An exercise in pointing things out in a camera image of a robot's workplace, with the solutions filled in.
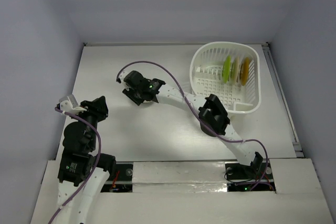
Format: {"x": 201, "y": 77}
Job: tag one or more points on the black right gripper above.
{"x": 132, "y": 93}

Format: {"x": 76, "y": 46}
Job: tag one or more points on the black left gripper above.
{"x": 98, "y": 106}

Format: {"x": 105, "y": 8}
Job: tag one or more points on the lime green plate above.
{"x": 226, "y": 69}

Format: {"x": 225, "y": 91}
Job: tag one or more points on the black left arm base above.
{"x": 121, "y": 181}

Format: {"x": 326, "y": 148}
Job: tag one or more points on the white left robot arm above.
{"x": 83, "y": 168}

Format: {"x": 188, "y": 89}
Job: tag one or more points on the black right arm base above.
{"x": 243, "y": 179}

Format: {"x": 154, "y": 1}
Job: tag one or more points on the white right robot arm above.
{"x": 209, "y": 111}

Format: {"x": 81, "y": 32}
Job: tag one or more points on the white plastic dish rack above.
{"x": 206, "y": 76}

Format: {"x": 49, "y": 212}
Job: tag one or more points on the beige speckled plate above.
{"x": 234, "y": 70}

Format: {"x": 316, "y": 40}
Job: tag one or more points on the mustard yellow plate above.
{"x": 244, "y": 71}

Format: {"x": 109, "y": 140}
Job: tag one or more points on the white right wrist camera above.
{"x": 119, "y": 79}

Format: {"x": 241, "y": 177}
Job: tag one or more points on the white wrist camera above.
{"x": 119, "y": 79}
{"x": 70, "y": 105}

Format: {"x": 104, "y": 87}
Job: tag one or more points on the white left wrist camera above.
{"x": 70, "y": 105}

